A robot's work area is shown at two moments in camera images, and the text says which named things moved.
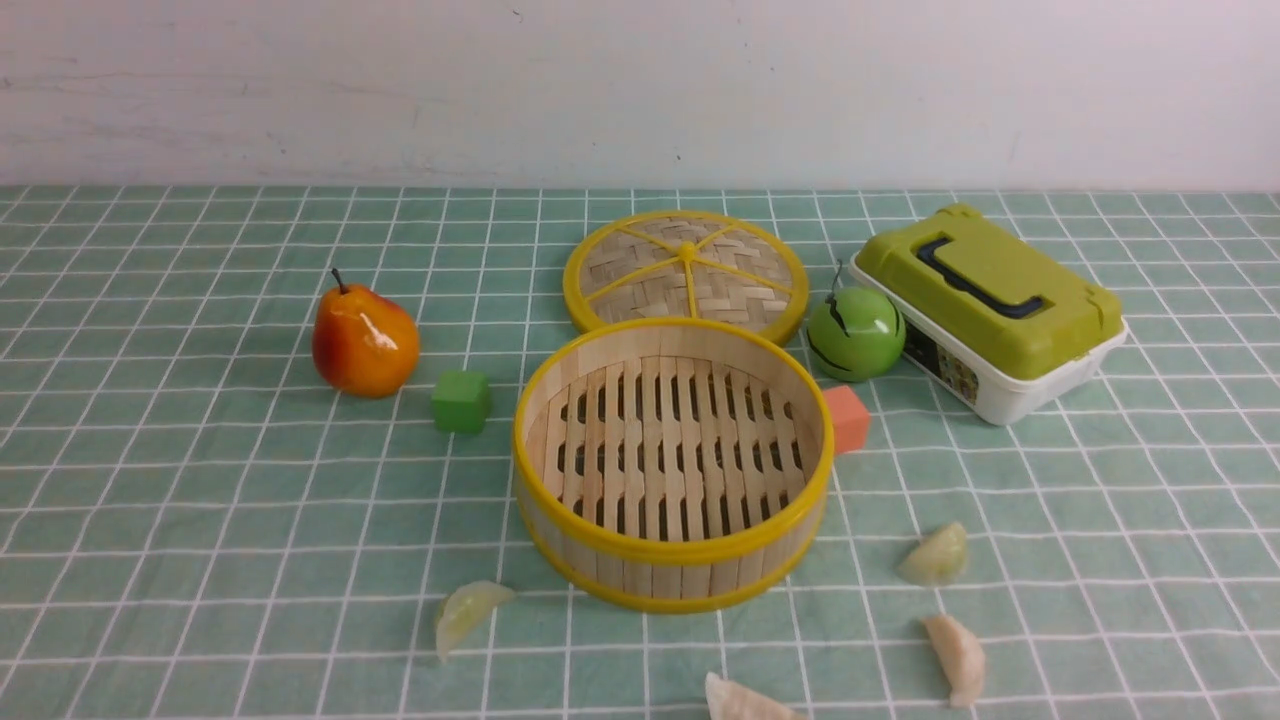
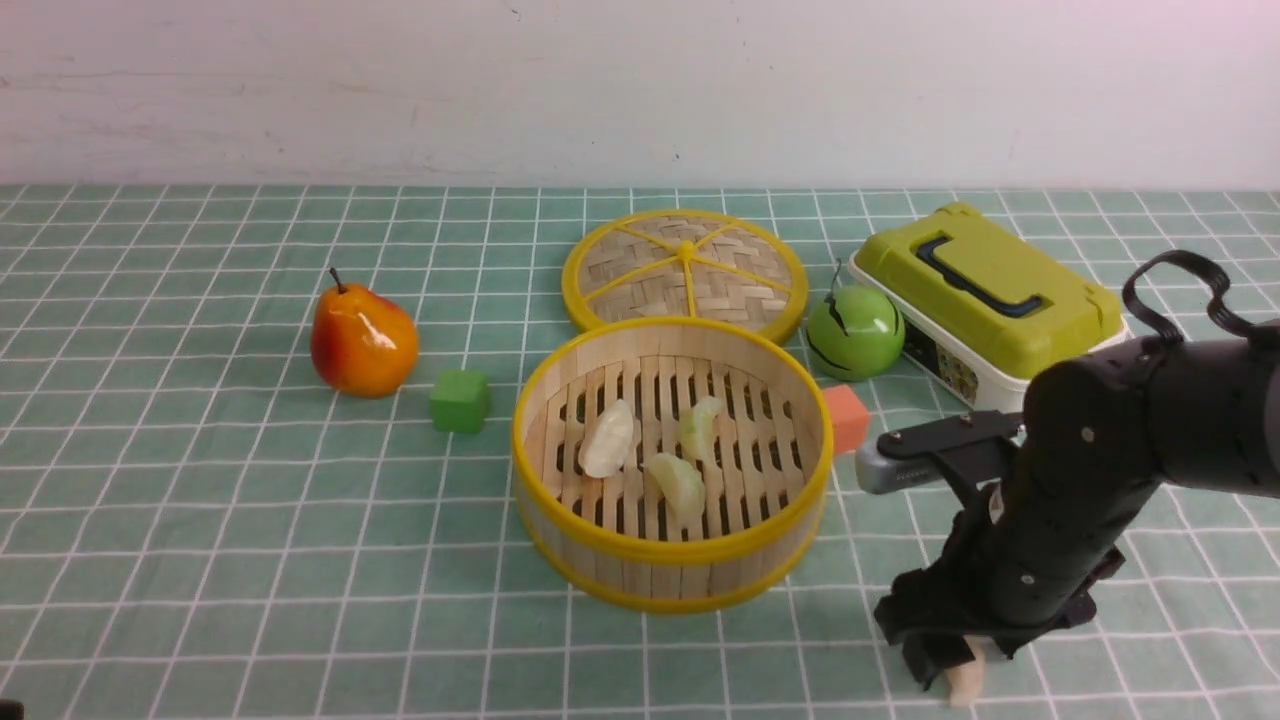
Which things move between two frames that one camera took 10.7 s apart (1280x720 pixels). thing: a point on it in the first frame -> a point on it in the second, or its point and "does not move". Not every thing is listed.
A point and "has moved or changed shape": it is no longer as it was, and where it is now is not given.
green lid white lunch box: [993, 317] does not move
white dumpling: [962, 657] does not move
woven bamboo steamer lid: [687, 264] does not move
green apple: [856, 334] does not move
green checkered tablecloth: [197, 524] does not move
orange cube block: [851, 421] does not move
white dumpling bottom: [727, 700] -> [606, 445]
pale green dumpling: [938, 559] has moved or changed shape
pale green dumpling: [463, 607] -> [696, 427]
